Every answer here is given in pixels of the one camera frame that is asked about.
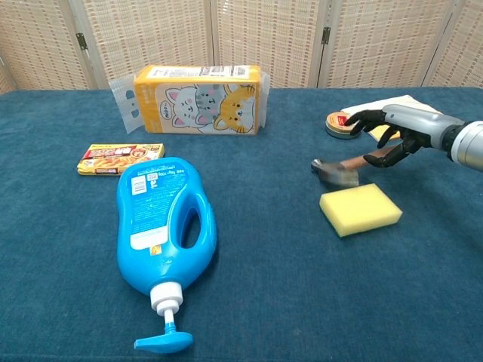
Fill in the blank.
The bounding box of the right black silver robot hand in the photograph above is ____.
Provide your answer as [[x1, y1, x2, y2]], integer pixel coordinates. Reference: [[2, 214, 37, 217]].
[[343, 104, 464, 170]]

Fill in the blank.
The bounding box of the wooden handle claw hammer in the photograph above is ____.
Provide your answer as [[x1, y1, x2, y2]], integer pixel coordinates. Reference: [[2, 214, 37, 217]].
[[310, 145, 401, 189]]

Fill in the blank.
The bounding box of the yellow sponge block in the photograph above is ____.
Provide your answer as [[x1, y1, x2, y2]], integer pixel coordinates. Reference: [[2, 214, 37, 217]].
[[318, 183, 404, 238]]

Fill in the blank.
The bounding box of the white yellow flat pad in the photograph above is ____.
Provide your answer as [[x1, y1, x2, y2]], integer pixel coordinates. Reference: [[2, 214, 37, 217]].
[[341, 94, 443, 143]]

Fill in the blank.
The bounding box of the round red label tin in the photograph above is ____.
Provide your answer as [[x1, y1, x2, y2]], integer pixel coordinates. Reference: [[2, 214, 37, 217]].
[[325, 111, 365, 140]]

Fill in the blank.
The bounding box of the yellow cat tissue pack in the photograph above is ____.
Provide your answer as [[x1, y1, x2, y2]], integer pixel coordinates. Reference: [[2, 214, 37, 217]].
[[108, 64, 271, 136]]

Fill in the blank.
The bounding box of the blue table cloth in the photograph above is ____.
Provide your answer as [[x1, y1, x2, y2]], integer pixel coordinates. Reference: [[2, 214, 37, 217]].
[[0, 87, 483, 362]]

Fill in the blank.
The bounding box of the woven folding screen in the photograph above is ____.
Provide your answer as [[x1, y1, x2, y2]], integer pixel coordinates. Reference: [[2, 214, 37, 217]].
[[0, 0, 483, 95]]

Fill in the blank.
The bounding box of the blue pump detergent bottle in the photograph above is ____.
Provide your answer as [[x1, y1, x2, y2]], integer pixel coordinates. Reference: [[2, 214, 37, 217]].
[[115, 156, 218, 354]]

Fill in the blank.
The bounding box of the yellow red curry box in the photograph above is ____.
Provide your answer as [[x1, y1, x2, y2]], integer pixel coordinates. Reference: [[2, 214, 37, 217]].
[[76, 143, 165, 176]]

